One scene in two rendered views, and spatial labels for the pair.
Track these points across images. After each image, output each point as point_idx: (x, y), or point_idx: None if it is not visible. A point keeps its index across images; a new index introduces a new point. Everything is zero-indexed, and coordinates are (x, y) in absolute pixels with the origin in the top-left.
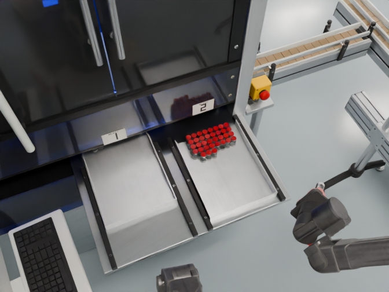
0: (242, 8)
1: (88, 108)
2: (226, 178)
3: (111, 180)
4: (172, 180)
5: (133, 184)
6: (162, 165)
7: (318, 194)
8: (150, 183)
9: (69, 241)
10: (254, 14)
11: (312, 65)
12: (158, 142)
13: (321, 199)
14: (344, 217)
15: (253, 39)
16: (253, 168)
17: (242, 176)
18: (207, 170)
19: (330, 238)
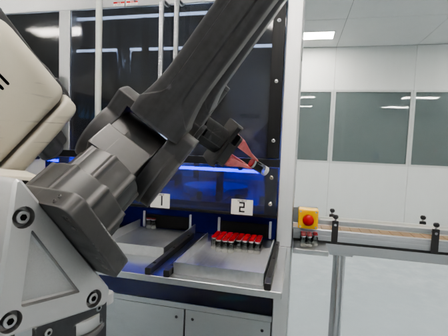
0: (276, 100)
1: None
2: (225, 263)
3: (136, 237)
4: (177, 245)
5: (147, 243)
6: (179, 236)
7: (230, 121)
8: (159, 246)
9: None
10: (287, 109)
11: (393, 245)
12: (196, 237)
13: (231, 123)
14: None
15: (289, 137)
16: (260, 267)
17: (243, 267)
18: (215, 255)
19: (205, 127)
